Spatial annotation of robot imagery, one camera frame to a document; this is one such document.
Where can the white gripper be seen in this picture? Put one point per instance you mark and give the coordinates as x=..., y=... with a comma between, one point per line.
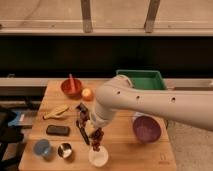
x=101, y=117

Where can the dark red grape bunch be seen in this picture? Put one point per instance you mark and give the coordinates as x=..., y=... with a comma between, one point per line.
x=96, y=138

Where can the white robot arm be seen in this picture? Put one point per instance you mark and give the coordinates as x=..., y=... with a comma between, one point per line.
x=194, y=108

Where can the white paper cup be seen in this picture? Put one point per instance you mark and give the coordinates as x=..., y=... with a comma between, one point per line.
x=98, y=158

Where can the small metal cup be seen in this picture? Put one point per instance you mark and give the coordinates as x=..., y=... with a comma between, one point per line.
x=65, y=150

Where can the blue plastic cup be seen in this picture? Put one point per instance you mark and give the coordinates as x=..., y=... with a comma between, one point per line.
x=43, y=149

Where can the red spoon in bowl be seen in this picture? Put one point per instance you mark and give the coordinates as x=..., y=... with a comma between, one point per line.
x=72, y=84

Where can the yellow banana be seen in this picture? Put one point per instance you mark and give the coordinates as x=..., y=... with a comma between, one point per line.
x=56, y=112

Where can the red bowl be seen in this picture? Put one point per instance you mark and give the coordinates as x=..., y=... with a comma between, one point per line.
x=65, y=87

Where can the black rectangular case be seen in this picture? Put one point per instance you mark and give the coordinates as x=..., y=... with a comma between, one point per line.
x=58, y=130

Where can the purple bowl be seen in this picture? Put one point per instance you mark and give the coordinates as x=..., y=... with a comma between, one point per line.
x=146, y=129

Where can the green plastic bin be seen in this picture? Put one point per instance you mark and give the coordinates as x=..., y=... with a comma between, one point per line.
x=144, y=79

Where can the black handled brush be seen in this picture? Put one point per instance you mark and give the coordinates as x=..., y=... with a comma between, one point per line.
x=81, y=121

